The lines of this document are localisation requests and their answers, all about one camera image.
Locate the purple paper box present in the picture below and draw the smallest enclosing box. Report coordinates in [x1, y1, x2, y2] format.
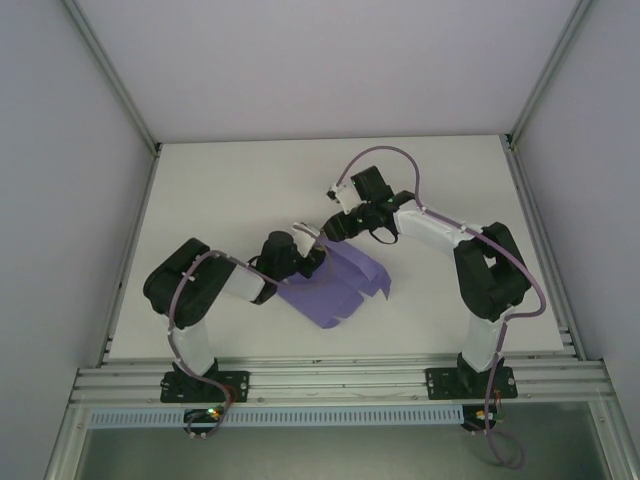
[276, 234, 392, 331]

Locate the black left controller board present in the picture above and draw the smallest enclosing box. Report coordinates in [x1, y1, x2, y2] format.
[183, 407, 225, 441]

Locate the black controller board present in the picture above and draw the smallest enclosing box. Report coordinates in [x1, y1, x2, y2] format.
[462, 404, 506, 434]
[183, 407, 225, 441]

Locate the grey metal panel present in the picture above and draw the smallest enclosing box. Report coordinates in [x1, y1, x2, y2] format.
[79, 427, 604, 480]

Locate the black right controller board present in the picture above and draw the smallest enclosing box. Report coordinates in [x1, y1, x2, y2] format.
[462, 404, 506, 434]

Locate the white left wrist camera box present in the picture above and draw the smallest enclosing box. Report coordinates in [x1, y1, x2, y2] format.
[291, 221, 320, 257]

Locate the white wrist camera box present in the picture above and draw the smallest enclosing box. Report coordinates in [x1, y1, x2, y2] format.
[291, 221, 320, 257]
[327, 183, 359, 211]

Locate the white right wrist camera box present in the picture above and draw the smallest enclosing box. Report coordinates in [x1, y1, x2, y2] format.
[327, 183, 359, 211]

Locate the aluminium mounting rail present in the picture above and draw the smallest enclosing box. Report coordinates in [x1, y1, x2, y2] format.
[69, 355, 614, 406]

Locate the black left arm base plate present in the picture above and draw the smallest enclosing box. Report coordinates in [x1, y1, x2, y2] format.
[159, 370, 251, 404]

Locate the aluminium table side rail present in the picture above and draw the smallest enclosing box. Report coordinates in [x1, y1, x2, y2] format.
[102, 144, 161, 366]
[502, 134, 586, 361]

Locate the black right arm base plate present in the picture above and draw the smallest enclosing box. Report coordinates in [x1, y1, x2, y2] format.
[425, 367, 517, 401]

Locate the aluminium frame post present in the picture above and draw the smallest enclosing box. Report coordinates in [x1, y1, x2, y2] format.
[62, 0, 162, 156]
[504, 0, 599, 149]

